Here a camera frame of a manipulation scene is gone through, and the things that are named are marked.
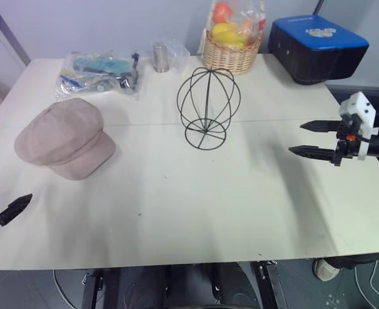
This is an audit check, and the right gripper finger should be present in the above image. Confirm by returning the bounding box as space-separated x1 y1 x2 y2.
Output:
299 120 340 134
287 145 336 164

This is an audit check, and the grey shoe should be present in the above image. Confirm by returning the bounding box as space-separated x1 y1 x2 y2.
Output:
313 257 341 283

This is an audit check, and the plastic bag of mixed items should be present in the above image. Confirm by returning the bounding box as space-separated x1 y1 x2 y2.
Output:
54 50 144 101

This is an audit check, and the beige newsboy cap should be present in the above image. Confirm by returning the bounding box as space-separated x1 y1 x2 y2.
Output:
14 97 117 181

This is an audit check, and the yellow toy lemon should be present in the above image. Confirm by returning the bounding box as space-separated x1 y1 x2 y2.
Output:
211 23 239 44

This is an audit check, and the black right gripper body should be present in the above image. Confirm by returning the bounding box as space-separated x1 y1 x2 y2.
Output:
332 115 364 168

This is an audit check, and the blue and black box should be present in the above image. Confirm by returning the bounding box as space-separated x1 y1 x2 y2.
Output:
267 16 371 86

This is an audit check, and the white floor cable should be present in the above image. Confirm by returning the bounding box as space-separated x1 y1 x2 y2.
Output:
353 259 379 308

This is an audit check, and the metal cup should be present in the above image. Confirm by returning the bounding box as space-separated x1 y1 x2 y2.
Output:
152 41 171 74

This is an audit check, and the clear plastic fruit bag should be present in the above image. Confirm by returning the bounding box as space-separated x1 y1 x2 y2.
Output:
205 0 268 50

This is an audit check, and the grey door frame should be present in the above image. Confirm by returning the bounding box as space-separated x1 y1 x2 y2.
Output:
0 0 32 67

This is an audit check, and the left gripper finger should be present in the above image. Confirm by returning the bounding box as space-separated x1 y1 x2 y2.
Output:
0 193 34 227

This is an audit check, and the black wire hat stand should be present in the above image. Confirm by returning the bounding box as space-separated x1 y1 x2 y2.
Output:
177 65 242 151

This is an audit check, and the wicker basket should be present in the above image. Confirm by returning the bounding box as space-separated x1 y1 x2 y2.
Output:
202 29 262 77

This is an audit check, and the black table leg bracket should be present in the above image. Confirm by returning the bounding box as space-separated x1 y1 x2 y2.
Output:
255 259 289 309
81 272 105 309

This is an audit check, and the orange-red toy fruit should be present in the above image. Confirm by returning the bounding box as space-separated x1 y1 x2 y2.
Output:
212 1 234 21

